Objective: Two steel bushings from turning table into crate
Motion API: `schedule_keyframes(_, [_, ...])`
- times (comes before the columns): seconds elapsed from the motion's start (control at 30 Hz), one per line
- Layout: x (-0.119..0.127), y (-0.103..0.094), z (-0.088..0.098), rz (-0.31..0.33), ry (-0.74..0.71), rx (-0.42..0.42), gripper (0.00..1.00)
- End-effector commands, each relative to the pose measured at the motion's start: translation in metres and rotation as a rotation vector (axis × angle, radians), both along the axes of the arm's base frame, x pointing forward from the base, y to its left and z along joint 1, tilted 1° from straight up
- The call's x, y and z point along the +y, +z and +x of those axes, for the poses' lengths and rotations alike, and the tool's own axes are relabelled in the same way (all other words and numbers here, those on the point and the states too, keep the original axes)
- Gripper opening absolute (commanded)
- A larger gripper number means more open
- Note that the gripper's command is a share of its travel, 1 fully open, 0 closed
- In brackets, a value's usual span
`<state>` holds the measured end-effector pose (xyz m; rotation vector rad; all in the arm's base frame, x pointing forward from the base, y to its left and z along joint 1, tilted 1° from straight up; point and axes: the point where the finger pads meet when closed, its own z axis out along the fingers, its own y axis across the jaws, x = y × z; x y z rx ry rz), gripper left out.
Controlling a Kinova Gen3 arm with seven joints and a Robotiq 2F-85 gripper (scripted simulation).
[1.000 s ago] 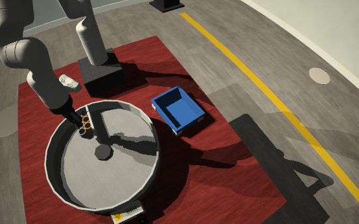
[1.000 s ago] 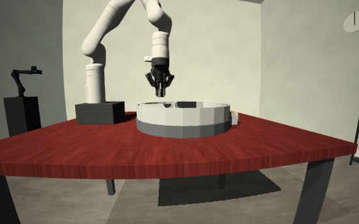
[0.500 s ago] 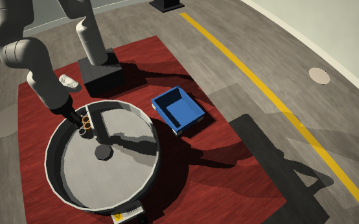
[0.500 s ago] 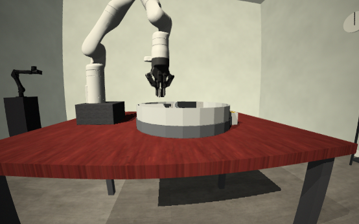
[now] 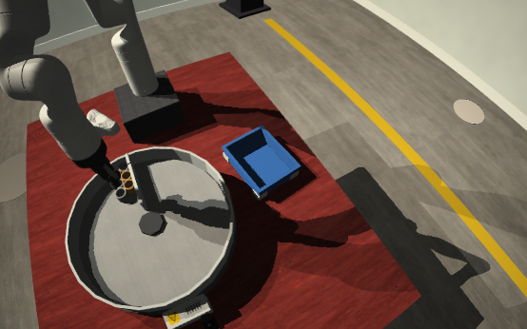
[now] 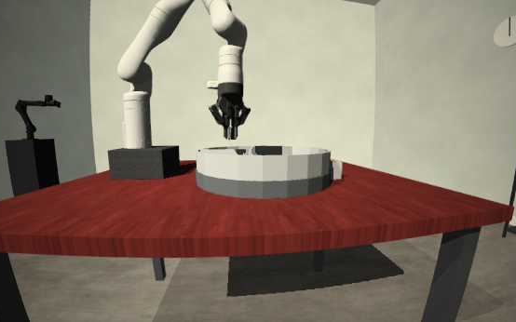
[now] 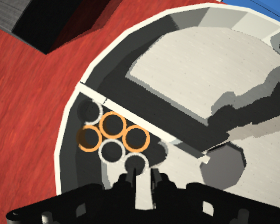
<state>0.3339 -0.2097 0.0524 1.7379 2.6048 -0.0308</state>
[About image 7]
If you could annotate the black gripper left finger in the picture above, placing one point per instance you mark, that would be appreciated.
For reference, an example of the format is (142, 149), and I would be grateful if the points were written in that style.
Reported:
(61, 209)

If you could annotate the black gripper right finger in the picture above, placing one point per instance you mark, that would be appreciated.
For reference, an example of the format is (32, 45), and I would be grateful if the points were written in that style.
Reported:
(228, 208)

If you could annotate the blue crate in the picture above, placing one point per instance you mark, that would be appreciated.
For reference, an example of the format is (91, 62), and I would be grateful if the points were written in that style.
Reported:
(261, 6)

